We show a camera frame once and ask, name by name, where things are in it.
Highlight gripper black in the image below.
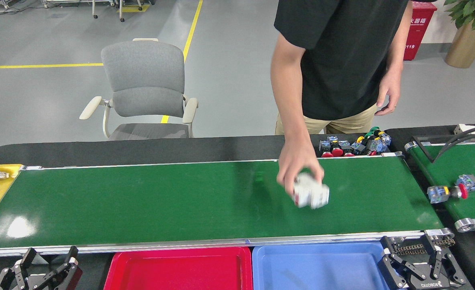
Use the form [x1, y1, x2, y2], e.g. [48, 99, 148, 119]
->
[378, 234, 469, 290]
[0, 246, 83, 290]

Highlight red push button yellow collar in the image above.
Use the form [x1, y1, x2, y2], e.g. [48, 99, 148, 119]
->
[427, 183, 469, 204]

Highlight green push button yellow collar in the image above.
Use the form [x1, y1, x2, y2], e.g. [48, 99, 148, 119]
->
[351, 127, 381, 156]

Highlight blue plastic tray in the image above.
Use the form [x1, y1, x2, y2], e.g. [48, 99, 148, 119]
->
[252, 241, 391, 290]

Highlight short green conveyor belt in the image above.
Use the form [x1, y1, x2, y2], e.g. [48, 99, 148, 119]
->
[405, 135, 475, 233]

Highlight red plastic tray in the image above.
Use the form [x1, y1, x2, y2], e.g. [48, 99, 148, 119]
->
[103, 246, 253, 290]

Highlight long green conveyor belt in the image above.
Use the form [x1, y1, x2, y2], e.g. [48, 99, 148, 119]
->
[0, 152, 456, 261]

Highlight person's right hand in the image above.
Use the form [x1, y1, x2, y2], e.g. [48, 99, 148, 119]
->
[277, 139, 325, 196]

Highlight person's left hand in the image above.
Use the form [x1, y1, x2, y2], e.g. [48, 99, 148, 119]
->
[375, 75, 402, 116]

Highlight person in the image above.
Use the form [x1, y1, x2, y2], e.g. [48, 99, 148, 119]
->
[271, 0, 413, 197]

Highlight grey office chair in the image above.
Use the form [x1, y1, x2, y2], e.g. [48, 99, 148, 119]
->
[79, 38, 199, 141]

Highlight potted plant tan pot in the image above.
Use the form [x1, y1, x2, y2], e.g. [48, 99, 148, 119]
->
[443, 0, 475, 69]

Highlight red fire equipment cabinet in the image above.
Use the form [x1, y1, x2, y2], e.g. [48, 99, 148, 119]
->
[403, 1, 438, 61]

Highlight white wheeled rack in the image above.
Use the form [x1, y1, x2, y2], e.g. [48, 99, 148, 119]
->
[117, 0, 157, 23]
[41, 0, 117, 19]

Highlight black drive chain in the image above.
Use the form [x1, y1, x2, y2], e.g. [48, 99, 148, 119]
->
[394, 238, 456, 257]

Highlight black triangular guide frame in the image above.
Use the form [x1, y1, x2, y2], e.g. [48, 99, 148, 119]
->
[413, 134, 463, 164]

